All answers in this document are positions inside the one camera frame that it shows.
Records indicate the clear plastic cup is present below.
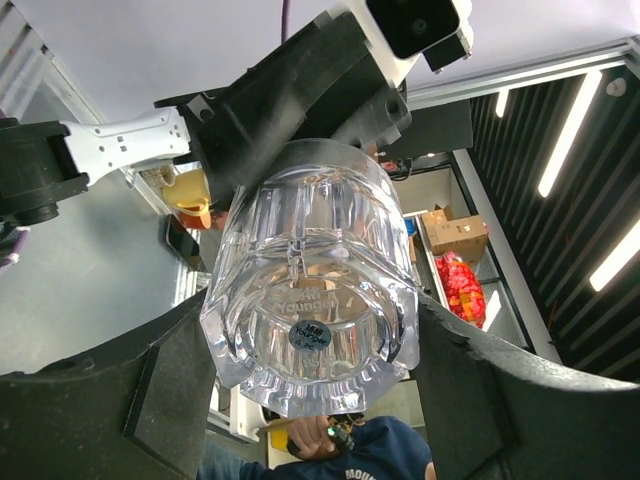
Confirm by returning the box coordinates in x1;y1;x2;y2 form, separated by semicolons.
200;139;420;417

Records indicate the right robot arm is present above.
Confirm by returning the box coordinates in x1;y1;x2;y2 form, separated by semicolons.
1;10;411;226

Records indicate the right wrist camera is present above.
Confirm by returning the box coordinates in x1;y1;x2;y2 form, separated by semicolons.
345;0;474;87

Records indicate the cardboard box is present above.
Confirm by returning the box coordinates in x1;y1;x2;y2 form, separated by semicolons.
421;205;489;264

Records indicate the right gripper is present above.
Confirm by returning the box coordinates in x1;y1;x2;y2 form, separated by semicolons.
154;12;411;200

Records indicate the person in navy shirt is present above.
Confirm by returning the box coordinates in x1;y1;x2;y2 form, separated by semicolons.
197;416;436;479

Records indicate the yellow pitcher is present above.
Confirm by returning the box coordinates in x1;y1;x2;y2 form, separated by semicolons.
162;169;212;230

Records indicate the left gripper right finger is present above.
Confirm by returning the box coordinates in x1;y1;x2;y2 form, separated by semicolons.
413;295;639;479

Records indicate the red patterned bag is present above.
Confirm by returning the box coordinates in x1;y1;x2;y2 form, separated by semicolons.
435;251;486;328

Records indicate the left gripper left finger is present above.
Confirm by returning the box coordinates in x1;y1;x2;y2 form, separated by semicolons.
1;292;215;479

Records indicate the ceiling light strip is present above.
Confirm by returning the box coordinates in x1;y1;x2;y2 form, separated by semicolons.
538;71;603;198
589;222;640;292

